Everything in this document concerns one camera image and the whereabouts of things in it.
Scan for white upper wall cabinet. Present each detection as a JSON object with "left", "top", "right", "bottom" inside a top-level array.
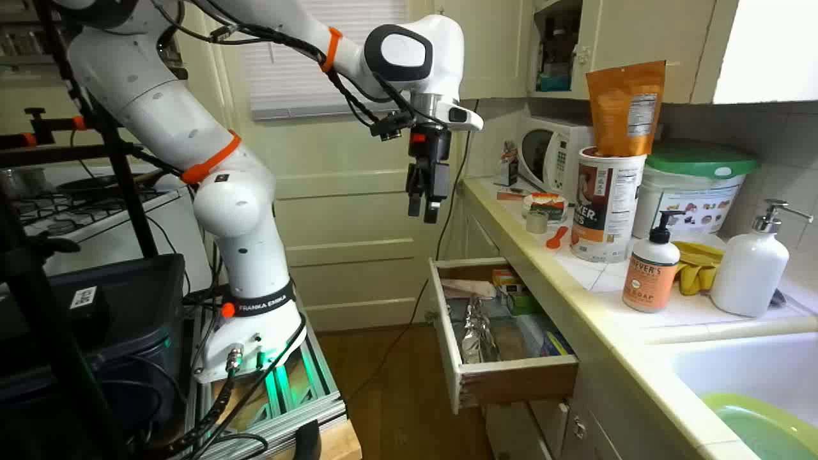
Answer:
[{"left": 407, "top": 0, "right": 818, "bottom": 107}]

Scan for white kitchen sink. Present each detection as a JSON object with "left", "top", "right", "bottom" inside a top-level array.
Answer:
[{"left": 651, "top": 331, "right": 818, "bottom": 460}]

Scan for orange label soap bottle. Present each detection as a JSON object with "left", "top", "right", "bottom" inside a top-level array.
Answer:
[{"left": 618, "top": 210, "right": 684, "bottom": 314}]

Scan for orange snack pouch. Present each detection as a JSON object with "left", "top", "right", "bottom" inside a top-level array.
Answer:
[{"left": 585, "top": 60, "right": 670, "bottom": 159}]

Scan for black camera tripod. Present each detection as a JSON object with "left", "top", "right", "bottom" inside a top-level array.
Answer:
[{"left": 0, "top": 0, "right": 167, "bottom": 460}]

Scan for orange plastic utensil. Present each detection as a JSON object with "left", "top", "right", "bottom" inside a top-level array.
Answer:
[{"left": 542, "top": 221, "right": 573, "bottom": 254}]

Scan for white panel door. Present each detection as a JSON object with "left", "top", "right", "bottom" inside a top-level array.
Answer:
[{"left": 178, "top": 0, "right": 471, "bottom": 334}]

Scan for white pump soap dispenser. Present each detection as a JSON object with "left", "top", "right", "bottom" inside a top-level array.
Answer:
[{"left": 707, "top": 196, "right": 816, "bottom": 323}]

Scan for metal robot base stand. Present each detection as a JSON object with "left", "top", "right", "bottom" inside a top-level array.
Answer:
[{"left": 178, "top": 301, "right": 366, "bottom": 460}]

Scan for oatmeal canister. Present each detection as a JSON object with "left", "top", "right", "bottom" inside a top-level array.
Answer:
[{"left": 567, "top": 145, "right": 649, "bottom": 265}]

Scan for white drawer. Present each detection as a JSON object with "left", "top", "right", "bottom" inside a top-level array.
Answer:
[{"left": 426, "top": 255, "right": 580, "bottom": 417}]

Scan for gas stove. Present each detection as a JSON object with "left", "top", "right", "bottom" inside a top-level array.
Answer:
[{"left": 0, "top": 168, "right": 186, "bottom": 277}]

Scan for green plastic bowl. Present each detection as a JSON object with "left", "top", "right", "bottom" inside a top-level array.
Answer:
[{"left": 701, "top": 391, "right": 818, "bottom": 460}]

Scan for silver utensils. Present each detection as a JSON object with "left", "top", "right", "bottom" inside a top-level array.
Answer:
[{"left": 456, "top": 294, "right": 500, "bottom": 365}]

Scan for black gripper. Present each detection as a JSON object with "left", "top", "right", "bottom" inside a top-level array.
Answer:
[{"left": 403, "top": 125, "right": 456, "bottom": 227}]

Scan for yellow rubber gloves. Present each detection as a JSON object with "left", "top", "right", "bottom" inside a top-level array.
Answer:
[{"left": 672, "top": 239, "right": 729, "bottom": 299}]

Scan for white microwave oven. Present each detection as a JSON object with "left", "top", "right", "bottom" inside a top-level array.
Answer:
[{"left": 516, "top": 117, "right": 595, "bottom": 196}]

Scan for white window blind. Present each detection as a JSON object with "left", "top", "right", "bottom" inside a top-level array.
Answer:
[{"left": 242, "top": 0, "right": 413, "bottom": 122}]

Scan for white lower cabinets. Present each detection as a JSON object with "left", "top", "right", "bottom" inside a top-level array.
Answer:
[{"left": 481, "top": 342, "right": 710, "bottom": 460}]

